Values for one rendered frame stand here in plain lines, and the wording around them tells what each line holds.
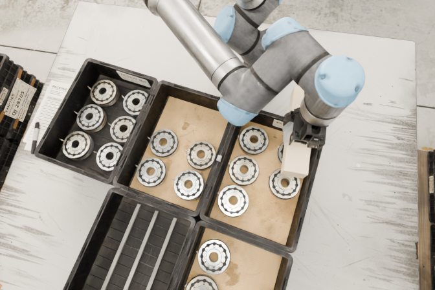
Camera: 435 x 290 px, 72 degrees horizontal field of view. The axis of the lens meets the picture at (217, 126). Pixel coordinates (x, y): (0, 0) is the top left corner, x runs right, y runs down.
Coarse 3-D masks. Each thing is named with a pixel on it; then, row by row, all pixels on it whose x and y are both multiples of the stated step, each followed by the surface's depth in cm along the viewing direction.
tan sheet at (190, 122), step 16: (176, 112) 112; (192, 112) 112; (208, 112) 111; (160, 128) 110; (176, 128) 110; (192, 128) 110; (208, 128) 109; (224, 128) 109; (176, 160) 106; (176, 176) 104; (144, 192) 103; (160, 192) 103; (192, 208) 101
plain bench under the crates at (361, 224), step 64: (64, 64) 137; (128, 64) 135; (192, 64) 133; (384, 64) 127; (384, 128) 118; (0, 192) 120; (64, 192) 118; (320, 192) 112; (384, 192) 111; (0, 256) 112; (64, 256) 110; (320, 256) 105; (384, 256) 104
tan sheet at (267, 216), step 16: (272, 128) 108; (272, 144) 106; (256, 160) 104; (272, 160) 104; (224, 176) 103; (256, 192) 101; (256, 208) 99; (272, 208) 99; (288, 208) 99; (240, 224) 98; (256, 224) 98; (272, 224) 97; (288, 224) 97; (272, 240) 96
